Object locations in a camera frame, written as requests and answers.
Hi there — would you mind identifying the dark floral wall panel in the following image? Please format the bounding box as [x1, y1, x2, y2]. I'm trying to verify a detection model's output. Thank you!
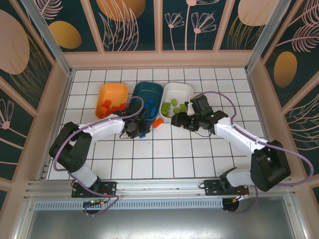
[0, 0, 54, 110]
[37, 0, 99, 52]
[284, 92, 319, 179]
[161, 0, 229, 52]
[219, 0, 281, 50]
[0, 84, 35, 175]
[89, 0, 157, 52]
[263, 0, 319, 108]

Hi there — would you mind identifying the orange plastic container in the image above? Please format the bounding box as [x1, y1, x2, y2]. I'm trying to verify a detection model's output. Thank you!
[95, 83, 129, 120]

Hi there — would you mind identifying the aluminium frame post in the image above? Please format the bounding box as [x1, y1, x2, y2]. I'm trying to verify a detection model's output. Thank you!
[19, 0, 75, 77]
[245, 0, 299, 73]

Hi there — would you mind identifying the grey metal sheet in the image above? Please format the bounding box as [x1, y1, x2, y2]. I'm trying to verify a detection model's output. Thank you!
[23, 195, 309, 239]

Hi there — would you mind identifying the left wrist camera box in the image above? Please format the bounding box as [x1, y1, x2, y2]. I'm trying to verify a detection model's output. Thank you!
[123, 98, 146, 118]

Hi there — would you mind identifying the slotted metal strip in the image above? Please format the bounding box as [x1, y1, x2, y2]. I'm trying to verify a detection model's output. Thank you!
[33, 199, 225, 210]

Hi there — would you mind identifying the white plastic container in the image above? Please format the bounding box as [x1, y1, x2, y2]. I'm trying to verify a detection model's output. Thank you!
[159, 82, 194, 120]

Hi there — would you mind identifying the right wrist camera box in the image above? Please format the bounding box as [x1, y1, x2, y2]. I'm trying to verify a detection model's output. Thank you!
[187, 95, 213, 116]

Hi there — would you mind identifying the yellow power connector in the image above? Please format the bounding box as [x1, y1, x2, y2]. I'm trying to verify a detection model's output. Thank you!
[83, 198, 107, 208]
[233, 193, 250, 202]

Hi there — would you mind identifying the purple cable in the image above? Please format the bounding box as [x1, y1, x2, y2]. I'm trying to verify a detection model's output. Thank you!
[53, 96, 146, 217]
[195, 91, 314, 215]

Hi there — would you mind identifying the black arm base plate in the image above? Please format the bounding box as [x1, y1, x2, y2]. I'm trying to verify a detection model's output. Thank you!
[203, 179, 250, 197]
[71, 181, 117, 199]

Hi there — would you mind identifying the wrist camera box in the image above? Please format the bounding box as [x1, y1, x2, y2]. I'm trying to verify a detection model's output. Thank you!
[187, 95, 213, 116]
[123, 98, 146, 118]

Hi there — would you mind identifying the aluminium front rail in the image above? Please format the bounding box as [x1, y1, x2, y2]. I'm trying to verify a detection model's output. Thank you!
[24, 176, 296, 200]

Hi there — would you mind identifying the teal plastic container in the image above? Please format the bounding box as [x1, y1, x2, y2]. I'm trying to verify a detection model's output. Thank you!
[129, 81, 164, 123]

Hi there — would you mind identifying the aluminium side rail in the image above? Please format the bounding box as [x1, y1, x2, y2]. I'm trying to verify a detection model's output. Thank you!
[37, 69, 77, 180]
[245, 69, 284, 176]

